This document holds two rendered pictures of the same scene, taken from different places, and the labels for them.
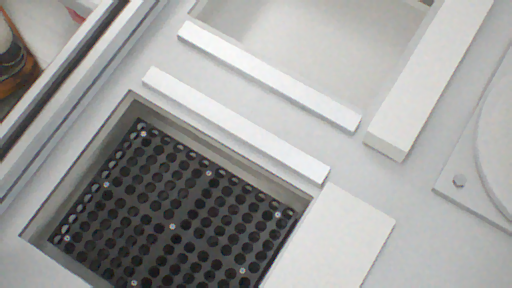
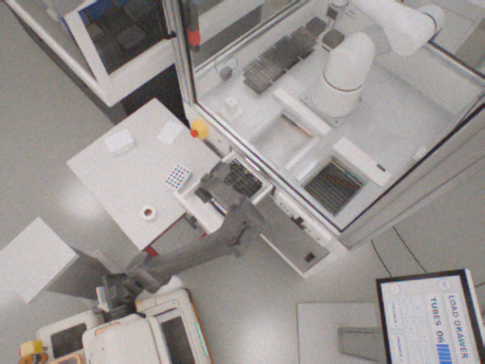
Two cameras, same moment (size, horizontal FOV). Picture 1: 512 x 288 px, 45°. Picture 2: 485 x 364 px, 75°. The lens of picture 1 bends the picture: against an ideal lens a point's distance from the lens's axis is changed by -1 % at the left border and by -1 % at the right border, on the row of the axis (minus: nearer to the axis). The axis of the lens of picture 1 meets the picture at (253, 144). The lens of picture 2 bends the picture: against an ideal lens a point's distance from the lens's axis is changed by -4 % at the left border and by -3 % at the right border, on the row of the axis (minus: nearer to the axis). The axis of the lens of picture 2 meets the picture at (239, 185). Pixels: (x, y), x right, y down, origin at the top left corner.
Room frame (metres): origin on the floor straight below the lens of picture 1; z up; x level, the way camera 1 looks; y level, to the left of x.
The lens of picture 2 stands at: (0.50, 0.73, 2.23)
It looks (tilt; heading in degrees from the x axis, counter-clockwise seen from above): 67 degrees down; 277
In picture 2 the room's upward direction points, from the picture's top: 3 degrees clockwise
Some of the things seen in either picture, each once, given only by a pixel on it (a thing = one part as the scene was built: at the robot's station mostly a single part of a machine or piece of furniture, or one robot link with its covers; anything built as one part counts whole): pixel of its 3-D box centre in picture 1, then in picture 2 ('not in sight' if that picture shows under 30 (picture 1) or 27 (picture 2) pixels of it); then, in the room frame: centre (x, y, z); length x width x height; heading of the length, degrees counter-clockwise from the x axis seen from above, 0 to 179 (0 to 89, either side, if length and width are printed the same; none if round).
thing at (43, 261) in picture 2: not in sight; (70, 270); (1.44, 0.62, 0.38); 0.30 x 0.30 x 0.76; 61
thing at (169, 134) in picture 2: not in sight; (170, 133); (0.99, -0.12, 0.77); 0.13 x 0.09 x 0.02; 72
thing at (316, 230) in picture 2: not in sight; (301, 219); (0.28, 0.26, 0.87); 0.29 x 0.02 x 0.11; 144
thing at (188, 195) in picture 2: not in sight; (232, 188); (0.60, 0.17, 0.86); 0.40 x 0.26 x 0.06; 54
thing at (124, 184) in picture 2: not in sight; (162, 194); (1.05, 0.08, 0.38); 0.62 x 0.58 x 0.76; 144
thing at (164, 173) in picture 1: (176, 232); not in sight; (0.17, 0.10, 0.87); 0.22 x 0.18 x 0.06; 54
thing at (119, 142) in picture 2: not in sight; (119, 142); (1.22, -0.01, 0.79); 0.13 x 0.09 x 0.05; 40
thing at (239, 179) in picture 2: not in sight; (231, 189); (0.61, 0.17, 0.87); 0.22 x 0.18 x 0.06; 54
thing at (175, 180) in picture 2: not in sight; (177, 178); (0.88, 0.13, 0.78); 0.12 x 0.08 x 0.04; 69
